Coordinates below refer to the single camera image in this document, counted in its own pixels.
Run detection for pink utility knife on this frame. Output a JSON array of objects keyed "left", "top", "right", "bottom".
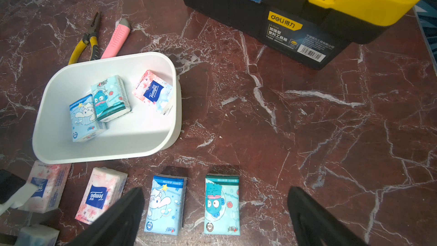
[{"left": 101, "top": 18, "right": 131, "bottom": 59}]

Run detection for yellow black toolbox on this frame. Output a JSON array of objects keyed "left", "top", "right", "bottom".
[{"left": 183, "top": 0, "right": 420, "bottom": 70}]

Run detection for white plastic storage box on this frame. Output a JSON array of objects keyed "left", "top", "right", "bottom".
[{"left": 32, "top": 52, "right": 182, "bottom": 164}]

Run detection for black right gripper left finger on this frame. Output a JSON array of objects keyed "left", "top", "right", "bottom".
[{"left": 68, "top": 187, "right": 145, "bottom": 246}]

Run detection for pink Tempo pack in box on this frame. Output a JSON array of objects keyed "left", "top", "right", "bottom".
[{"left": 132, "top": 69, "right": 174, "bottom": 115}]

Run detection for yellow handled pliers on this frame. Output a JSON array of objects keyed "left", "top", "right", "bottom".
[{"left": 68, "top": 11, "right": 101, "bottom": 65}]

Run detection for teal cartoon pack in box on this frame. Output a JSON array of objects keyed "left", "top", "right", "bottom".
[{"left": 91, "top": 75, "right": 131, "bottom": 123}]

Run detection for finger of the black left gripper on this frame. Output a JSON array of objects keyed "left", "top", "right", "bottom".
[{"left": 0, "top": 169, "right": 38, "bottom": 215}]

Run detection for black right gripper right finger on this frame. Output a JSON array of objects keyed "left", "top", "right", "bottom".
[{"left": 287, "top": 187, "right": 366, "bottom": 246}]

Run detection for pink Tempo tissue pack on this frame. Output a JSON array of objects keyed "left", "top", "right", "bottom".
[
  {"left": 15, "top": 224, "right": 60, "bottom": 246},
  {"left": 18, "top": 160, "right": 72, "bottom": 214},
  {"left": 75, "top": 167, "right": 128, "bottom": 225}
]

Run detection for blue cartoon tissue pack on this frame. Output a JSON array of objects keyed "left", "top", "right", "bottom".
[{"left": 144, "top": 175, "right": 187, "bottom": 236}]

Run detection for teal cartoon tissue pack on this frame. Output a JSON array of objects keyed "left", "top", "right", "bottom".
[{"left": 204, "top": 174, "right": 241, "bottom": 236}]

